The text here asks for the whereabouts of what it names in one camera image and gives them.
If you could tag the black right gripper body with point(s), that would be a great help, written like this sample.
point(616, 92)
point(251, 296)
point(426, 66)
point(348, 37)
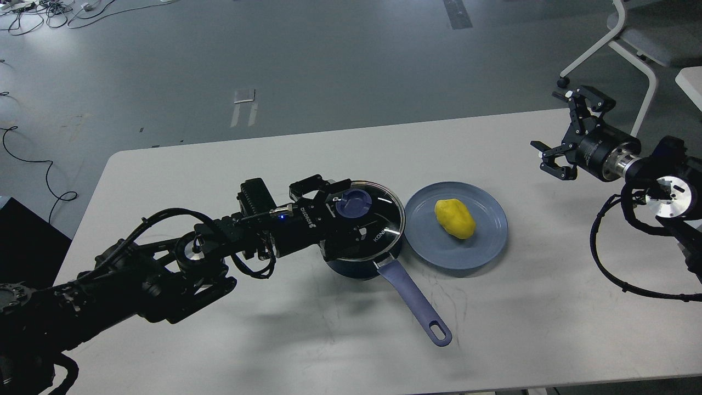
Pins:
point(605, 152)

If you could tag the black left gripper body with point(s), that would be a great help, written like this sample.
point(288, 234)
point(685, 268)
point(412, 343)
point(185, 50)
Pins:
point(305, 223)

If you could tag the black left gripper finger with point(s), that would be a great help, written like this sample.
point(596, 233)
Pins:
point(314, 190)
point(343, 244)

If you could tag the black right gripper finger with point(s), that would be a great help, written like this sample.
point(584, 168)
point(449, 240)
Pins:
point(549, 158)
point(587, 107)

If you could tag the glass lid blue knob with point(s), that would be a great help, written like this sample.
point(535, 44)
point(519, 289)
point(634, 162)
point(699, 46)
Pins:
point(377, 208)

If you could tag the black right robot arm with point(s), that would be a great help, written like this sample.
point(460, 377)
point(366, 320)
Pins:
point(661, 192)

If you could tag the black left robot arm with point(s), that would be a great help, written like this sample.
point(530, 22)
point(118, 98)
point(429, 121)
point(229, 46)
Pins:
point(171, 266)

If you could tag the blue round plate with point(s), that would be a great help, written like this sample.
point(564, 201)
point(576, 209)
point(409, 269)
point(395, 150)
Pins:
point(432, 243)

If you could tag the white tape on floor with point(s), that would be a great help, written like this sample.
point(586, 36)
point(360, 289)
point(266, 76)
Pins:
point(245, 107)

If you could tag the white table corner right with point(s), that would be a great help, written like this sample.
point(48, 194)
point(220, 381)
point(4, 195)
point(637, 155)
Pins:
point(689, 80)

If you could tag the black box at left edge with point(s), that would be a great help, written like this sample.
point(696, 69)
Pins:
point(32, 250)

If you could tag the dark blue saucepan purple handle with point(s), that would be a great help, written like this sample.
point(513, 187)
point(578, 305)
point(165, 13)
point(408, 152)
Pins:
point(393, 272)

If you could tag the white frame grey chair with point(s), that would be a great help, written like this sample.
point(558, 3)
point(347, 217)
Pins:
point(666, 32)

